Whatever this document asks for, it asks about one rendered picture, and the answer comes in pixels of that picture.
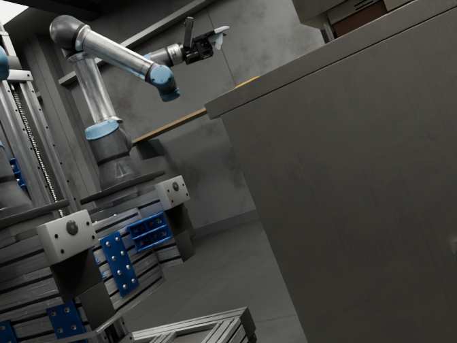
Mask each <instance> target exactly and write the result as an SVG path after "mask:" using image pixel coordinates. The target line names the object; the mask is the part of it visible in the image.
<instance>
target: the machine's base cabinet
mask: <svg viewBox="0 0 457 343"><path fill-rule="evenodd" d="M221 118H222V121H223V123H224V126H225V128H226V131H227V133H228V136H229V139H230V141H231V144H232V146H233V150H234V151H235V154H236V157H237V160H238V162H239V165H240V168H241V170H242V172H243V176H244V178H245V180H246V183H247V186H248V188H249V191H250V194H251V196H252V199H253V201H254V204H255V206H256V209H257V212H258V215H259V217H260V220H261V222H262V224H263V227H264V230H265V233H266V235H267V238H268V241H269V243H270V245H271V249H272V251H273V254H274V256H275V259H276V261H277V264H278V267H279V269H280V272H281V274H282V277H283V279H284V282H285V285H286V288H287V290H288V293H289V295H290V298H291V300H292V303H293V306H294V309H295V311H296V313H297V316H298V318H299V322H300V324H301V327H302V329H303V332H304V334H305V337H306V340H307V343H457V263H456V255H455V254H454V253H453V252H452V249H451V246H452V242H453V241H454V240H457V7H455V8H452V9H450V10H448V11H446V12H444V13H442V14H440V15H438V16H435V17H433V18H431V19H429V20H426V21H424V22H422V23H420V24H417V25H416V26H414V27H411V28H409V29H407V30H405V31H402V32H400V33H398V34H396V35H393V36H392V37H389V38H388V39H385V40H383V41H381V42H379V43H376V44H374V45H372V46H370V47H368V48H365V49H364V50H361V51H359V52H357V53H355V54H353V55H350V56H348V57H346V58H344V59H341V60H340V61H337V62H336V63H333V64H331V65H329V66H327V67H324V68H322V69H320V70H318V71H315V72H313V73H311V74H309V75H307V76H305V77H303V78H300V79H298V80H296V81H294V82H291V83H290V84H287V85H285V86H283V87H281V88H279V89H277V90H274V91H272V92H270V93H268V94H266V95H263V96H262V97H259V98H257V99H255V100H253V101H251V102H248V103H246V104H244V105H241V106H239V107H238V108H235V109H234V110H231V111H229V112H227V113H225V114H222V115H221Z"/></svg>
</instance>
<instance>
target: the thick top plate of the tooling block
mask: <svg viewBox="0 0 457 343"><path fill-rule="evenodd" d="M346 1H348V0H292V2H293V5H294V8H295V10H296V12H297V16H298V17H299V21H300V23H301V24H302V25H306V26H309V27H313V28H316V29H321V30H324V29H325V28H324V25H323V23H322V22H323V21H324V20H326V19H328V15H327V13H326V12H327V11H329V10H331V9H333V8H334V7H337V6H338V5H341V4H342V3H345V2H346Z"/></svg>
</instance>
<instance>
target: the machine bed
mask: <svg viewBox="0 0 457 343"><path fill-rule="evenodd" d="M455 7H457V0H415V1H412V2H411V3H408V4H407V5H404V6H403V7H400V8H398V9H396V10H394V11H392V12H390V13H388V14H386V15H384V16H382V17H380V18H378V19H376V20H374V21H372V22H370V23H367V24H365V25H363V26H361V27H359V28H357V29H355V30H353V31H351V32H349V33H347V34H345V35H343V36H341V37H339V38H337V39H334V40H333V41H331V42H329V43H327V44H325V45H323V46H320V47H319V48H316V49H315V50H312V51H311V52H308V53H307V54H304V55H302V56H300V57H298V58H296V59H294V60H292V61H290V62H288V63H286V64H284V65H282V66H280V67H278V68H276V69H274V70H271V71H269V72H267V73H265V74H263V75H261V76H259V77H257V78H255V79H253V80H251V81H249V82H247V83H245V84H243V85H241V86H238V87H237V88H234V89H233V90H231V91H229V92H227V93H225V94H223V95H221V96H219V97H216V98H215V99H212V100H211V101H208V102H206V103H204V106H205V109H206V110H207V114H208V116H209V119H210V120H212V119H216V118H221V115H222V114H225V113H227V112H229V111H231V110H234V109H235V108H238V107H239V106H241V105H244V104H246V103H248V102H251V101H253V100H255V99H257V98H259V97H262V96H263V95H266V94H268V93H270V92H272V91H274V90H277V89H279V88H281V87H283V86H285V85H287V84H290V83H291V82H294V81H296V80H298V79H300V78H303V77H305V76H307V75H309V74H312V73H313V72H315V71H318V70H320V69H322V68H324V67H327V66H329V65H331V64H333V63H336V62H337V61H340V60H341V59H344V58H346V57H348V56H350V55H353V54H355V53H357V52H359V51H361V50H364V49H365V48H368V47H370V46H372V45H374V44H376V43H379V42H381V41H383V40H385V39H388V38H389V37H392V36H393V35H396V34H398V33H400V32H402V31H405V30H407V29H409V28H411V27H414V26H416V25H418V24H420V23H422V22H424V21H426V20H429V19H431V18H433V17H435V16H438V15H440V14H442V13H444V12H446V11H448V10H450V9H452V8H455Z"/></svg>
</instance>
